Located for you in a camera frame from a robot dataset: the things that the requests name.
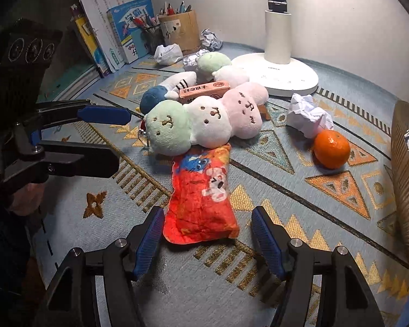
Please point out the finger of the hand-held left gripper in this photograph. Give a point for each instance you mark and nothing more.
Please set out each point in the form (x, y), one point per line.
(105, 115)
(85, 161)

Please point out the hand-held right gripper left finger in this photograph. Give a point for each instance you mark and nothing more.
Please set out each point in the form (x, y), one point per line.
(150, 242)

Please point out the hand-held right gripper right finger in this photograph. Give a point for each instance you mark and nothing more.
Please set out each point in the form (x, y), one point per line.
(267, 242)

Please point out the red snack packet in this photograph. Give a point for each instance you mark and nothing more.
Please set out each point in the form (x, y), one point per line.
(201, 204)

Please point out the blue and white plush toy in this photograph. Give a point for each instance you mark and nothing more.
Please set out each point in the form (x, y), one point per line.
(177, 83)

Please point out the small orange cardboard box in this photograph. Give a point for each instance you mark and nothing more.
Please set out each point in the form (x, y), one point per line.
(204, 91)

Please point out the large three-ball dango plush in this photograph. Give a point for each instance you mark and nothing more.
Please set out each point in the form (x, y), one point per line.
(208, 119)

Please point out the orange mandarin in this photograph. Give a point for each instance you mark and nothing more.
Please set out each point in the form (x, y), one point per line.
(332, 150)

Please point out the small dango plush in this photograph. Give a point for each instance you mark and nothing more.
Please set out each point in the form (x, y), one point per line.
(213, 63)

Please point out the woven wicker basket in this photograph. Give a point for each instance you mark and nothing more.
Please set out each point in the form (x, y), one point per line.
(407, 194)

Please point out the blue patterned table mat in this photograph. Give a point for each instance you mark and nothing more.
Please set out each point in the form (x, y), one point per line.
(293, 204)

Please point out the stack of green books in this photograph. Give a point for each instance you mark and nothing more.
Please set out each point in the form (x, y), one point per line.
(68, 81)

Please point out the yellow and purple book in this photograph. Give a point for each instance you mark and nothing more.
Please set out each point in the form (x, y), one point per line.
(87, 37)

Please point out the blue cover book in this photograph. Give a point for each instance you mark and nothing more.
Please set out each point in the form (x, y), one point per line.
(129, 30)

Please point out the black mesh pen holder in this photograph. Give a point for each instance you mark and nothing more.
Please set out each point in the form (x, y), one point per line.
(153, 41)

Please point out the bunch of pens in mesh holder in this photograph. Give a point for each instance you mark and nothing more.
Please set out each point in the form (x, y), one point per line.
(145, 22)

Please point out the upright books and folders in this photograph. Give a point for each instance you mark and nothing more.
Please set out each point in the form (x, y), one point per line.
(99, 3)

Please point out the cardboard pen holder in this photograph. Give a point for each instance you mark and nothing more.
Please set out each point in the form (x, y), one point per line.
(184, 34)

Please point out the bunch of pens in wooden holder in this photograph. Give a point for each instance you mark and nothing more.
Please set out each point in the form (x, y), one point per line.
(175, 8)

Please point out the white desk lamp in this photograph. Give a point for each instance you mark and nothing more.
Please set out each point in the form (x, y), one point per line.
(276, 75)

